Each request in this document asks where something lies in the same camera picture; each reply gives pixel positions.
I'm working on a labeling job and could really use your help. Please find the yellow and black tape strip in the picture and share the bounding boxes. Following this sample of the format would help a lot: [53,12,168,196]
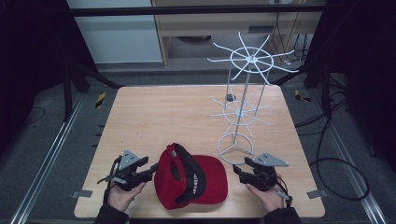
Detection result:
[293,89,313,104]
[94,91,107,109]

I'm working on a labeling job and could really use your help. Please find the black stand legs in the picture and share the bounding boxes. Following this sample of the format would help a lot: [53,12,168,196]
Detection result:
[61,60,126,123]
[271,57,334,119]

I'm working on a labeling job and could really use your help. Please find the white wire display rack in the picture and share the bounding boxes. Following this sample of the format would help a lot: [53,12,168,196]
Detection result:
[206,31,300,166]

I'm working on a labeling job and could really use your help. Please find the grey metal table bracket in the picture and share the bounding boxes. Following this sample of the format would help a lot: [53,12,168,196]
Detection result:
[305,189,329,200]
[70,189,93,200]

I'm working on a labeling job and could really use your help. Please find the person's left hand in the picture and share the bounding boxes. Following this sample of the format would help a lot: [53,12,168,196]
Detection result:
[106,181,147,213]

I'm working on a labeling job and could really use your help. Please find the red and black cap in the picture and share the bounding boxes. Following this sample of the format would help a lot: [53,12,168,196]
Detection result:
[153,142,229,211]

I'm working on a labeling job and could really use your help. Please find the person's right hand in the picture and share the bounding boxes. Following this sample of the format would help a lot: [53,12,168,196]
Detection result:
[245,183,286,215]

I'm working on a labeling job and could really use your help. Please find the metal floor rail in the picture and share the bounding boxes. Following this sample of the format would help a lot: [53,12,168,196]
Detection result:
[311,89,390,224]
[8,92,86,224]

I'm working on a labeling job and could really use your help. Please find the white cabinet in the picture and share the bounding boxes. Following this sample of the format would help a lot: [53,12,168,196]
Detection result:
[66,0,164,65]

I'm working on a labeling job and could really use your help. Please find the wooden shelf unit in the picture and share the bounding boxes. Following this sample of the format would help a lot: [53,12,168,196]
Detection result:
[151,0,326,68]

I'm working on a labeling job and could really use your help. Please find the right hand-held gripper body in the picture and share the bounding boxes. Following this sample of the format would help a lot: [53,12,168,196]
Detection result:
[244,151,290,192]

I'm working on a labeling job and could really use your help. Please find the thin black floor cable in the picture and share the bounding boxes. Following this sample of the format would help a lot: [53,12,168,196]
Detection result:
[21,105,47,127]

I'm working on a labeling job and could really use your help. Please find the right hand-held gripper cable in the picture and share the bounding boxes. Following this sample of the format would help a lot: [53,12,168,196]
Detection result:
[273,175,294,207]

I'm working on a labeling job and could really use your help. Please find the left hand-held gripper cable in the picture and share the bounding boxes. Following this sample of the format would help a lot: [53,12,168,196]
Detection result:
[96,156,123,204]

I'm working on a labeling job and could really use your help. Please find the black horizontal frame bar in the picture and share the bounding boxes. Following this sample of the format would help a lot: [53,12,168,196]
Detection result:
[69,4,329,18]

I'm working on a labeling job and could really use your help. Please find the long black looped floor cable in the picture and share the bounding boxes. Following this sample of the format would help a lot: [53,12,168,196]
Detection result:
[294,73,372,202]

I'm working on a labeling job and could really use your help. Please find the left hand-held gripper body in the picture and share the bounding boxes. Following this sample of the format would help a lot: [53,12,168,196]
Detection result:
[106,149,154,192]

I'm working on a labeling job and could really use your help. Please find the hand-held gripper cable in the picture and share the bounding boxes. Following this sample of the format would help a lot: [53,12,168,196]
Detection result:
[273,175,294,207]
[96,156,123,204]

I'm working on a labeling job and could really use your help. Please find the black curtain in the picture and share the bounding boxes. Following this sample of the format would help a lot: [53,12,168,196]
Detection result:
[0,0,97,157]
[306,0,396,174]

